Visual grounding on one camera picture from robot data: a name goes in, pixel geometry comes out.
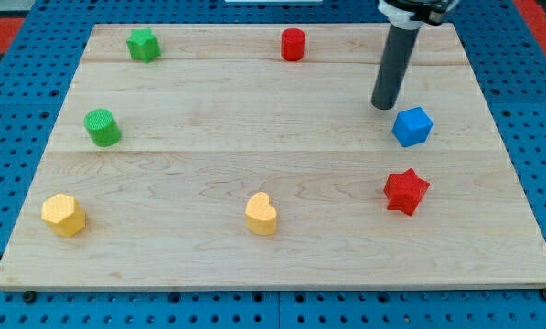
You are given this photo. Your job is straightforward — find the blue cube block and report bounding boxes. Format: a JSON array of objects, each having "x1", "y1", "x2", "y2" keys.
[{"x1": 391, "y1": 107, "x2": 434, "y2": 147}]

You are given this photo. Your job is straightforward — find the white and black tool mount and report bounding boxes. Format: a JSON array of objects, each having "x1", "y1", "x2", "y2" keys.
[{"x1": 378, "y1": 0, "x2": 458, "y2": 30}]

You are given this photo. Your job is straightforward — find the wooden board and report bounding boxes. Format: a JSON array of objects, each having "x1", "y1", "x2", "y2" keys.
[{"x1": 0, "y1": 24, "x2": 546, "y2": 292}]

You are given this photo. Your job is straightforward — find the green cylinder block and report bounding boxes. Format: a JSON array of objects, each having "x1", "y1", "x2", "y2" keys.
[{"x1": 83, "y1": 109, "x2": 122, "y2": 147}]

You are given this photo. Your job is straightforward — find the yellow heart block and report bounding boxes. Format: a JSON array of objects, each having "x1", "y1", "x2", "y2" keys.
[{"x1": 244, "y1": 192, "x2": 277, "y2": 236}]

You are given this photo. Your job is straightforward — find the yellow hexagon block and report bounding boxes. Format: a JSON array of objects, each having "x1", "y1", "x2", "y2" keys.
[{"x1": 41, "y1": 194, "x2": 86, "y2": 238}]

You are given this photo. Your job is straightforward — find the green star block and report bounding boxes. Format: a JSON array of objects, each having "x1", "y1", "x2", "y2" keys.
[{"x1": 126, "y1": 27, "x2": 161, "y2": 63}]

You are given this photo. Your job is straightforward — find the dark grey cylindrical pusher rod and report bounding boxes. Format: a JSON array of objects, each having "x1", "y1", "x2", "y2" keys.
[{"x1": 371, "y1": 25, "x2": 419, "y2": 110}]

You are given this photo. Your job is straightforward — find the red cylinder block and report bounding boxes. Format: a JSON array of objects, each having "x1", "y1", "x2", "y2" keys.
[{"x1": 281, "y1": 27, "x2": 305, "y2": 61}]

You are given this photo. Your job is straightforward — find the red star block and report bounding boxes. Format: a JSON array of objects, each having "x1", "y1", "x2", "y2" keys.
[{"x1": 383, "y1": 168, "x2": 431, "y2": 216}]

